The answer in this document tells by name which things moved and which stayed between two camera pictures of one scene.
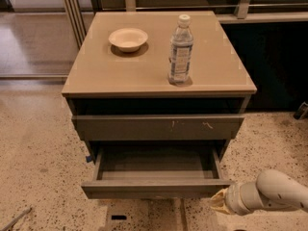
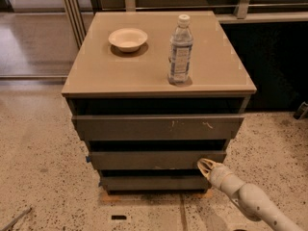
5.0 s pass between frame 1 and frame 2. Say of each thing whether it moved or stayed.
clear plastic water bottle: stayed
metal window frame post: stayed
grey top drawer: stayed
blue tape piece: stayed
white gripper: moved
